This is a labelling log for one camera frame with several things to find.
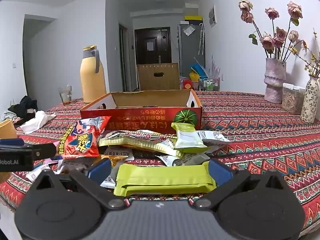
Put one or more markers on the speckled ceramic vase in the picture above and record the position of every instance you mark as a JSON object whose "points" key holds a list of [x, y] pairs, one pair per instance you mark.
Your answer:
{"points": [[310, 100]]}

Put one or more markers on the dark entrance door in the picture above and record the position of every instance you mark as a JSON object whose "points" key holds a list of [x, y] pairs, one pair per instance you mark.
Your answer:
{"points": [[142, 55]]}

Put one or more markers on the white hanging umbrella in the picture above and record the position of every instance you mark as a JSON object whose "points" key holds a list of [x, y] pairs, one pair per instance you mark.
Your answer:
{"points": [[200, 40]]}

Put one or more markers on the dark clothes pile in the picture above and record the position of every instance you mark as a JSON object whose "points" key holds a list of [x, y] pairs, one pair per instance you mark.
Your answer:
{"points": [[25, 103]]}

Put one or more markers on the side room door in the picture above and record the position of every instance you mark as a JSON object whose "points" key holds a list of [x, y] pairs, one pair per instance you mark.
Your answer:
{"points": [[123, 60]]}

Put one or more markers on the red gift box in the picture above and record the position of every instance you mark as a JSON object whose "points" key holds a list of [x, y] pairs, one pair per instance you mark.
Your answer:
{"points": [[186, 83]]}

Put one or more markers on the wall fuse panel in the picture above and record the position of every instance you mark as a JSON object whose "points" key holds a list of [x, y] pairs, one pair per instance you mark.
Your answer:
{"points": [[212, 16]]}

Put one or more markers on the yellow blossom branches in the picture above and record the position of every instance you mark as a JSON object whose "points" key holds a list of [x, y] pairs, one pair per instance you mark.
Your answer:
{"points": [[312, 58]]}

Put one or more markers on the white crumpled cloth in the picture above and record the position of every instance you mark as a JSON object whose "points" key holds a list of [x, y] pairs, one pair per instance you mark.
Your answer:
{"points": [[35, 123]]}

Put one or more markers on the pink feathery decoration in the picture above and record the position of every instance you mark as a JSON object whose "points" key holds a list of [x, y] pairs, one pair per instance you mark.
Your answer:
{"points": [[215, 68]]}

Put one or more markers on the grey refrigerator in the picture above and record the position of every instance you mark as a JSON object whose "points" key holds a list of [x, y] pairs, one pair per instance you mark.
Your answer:
{"points": [[190, 52]]}

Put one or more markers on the clear storage container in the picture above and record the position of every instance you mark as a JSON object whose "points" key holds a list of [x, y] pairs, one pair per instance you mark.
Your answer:
{"points": [[291, 100]]}

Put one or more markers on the green snack bar packet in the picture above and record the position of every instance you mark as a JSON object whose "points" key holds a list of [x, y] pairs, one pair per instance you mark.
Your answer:
{"points": [[162, 177]]}

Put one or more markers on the yellow thermos jug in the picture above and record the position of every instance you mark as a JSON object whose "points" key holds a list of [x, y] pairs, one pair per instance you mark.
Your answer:
{"points": [[92, 80]]}

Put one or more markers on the bunch of dried pink roses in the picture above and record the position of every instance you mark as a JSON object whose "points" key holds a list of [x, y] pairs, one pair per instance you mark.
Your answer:
{"points": [[268, 41]]}

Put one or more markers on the clear plastic bag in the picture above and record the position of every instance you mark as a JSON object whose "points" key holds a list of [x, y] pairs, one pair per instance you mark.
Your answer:
{"points": [[189, 30]]}

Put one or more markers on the yellow bag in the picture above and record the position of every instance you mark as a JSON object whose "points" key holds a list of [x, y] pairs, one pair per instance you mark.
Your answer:
{"points": [[193, 76]]}

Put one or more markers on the red snack bag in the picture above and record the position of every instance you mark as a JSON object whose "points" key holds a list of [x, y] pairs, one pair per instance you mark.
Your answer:
{"points": [[80, 142]]}

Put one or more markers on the drinking glass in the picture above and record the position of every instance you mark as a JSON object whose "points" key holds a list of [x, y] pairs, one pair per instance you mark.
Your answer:
{"points": [[65, 95]]}

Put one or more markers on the red cardboard box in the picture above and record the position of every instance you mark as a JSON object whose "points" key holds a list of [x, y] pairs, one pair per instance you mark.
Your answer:
{"points": [[140, 120]]}

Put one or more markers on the white paper note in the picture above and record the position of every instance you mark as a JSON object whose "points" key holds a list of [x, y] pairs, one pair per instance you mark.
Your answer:
{"points": [[150, 46]]}

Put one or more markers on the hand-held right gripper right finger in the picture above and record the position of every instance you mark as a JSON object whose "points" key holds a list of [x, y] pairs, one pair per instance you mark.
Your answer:
{"points": [[220, 171]]}

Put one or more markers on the patterned tablecloth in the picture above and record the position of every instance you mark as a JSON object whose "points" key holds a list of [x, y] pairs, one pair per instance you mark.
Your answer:
{"points": [[250, 130]]}

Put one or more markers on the blue plastic item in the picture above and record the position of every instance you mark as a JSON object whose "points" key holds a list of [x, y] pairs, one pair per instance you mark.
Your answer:
{"points": [[198, 68]]}

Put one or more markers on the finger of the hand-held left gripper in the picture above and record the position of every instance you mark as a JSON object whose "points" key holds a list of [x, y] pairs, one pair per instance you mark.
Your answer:
{"points": [[45, 151]]}

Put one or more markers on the pink textured vase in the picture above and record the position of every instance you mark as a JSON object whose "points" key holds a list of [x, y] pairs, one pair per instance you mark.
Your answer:
{"points": [[275, 80]]}

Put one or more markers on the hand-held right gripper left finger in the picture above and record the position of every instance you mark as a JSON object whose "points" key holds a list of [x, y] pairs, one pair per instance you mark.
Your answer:
{"points": [[100, 170]]}

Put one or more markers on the brown cardboard box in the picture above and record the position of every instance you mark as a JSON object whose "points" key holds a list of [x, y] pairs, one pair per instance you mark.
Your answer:
{"points": [[150, 80]]}

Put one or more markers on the pile of assorted snack packets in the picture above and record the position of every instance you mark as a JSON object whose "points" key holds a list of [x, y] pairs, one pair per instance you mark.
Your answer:
{"points": [[140, 142]]}

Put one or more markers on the orange paper cup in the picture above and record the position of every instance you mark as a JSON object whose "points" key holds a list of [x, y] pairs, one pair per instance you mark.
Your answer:
{"points": [[7, 130]]}

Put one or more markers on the flat yellow box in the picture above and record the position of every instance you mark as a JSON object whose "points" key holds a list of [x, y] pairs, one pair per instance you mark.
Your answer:
{"points": [[193, 18]]}

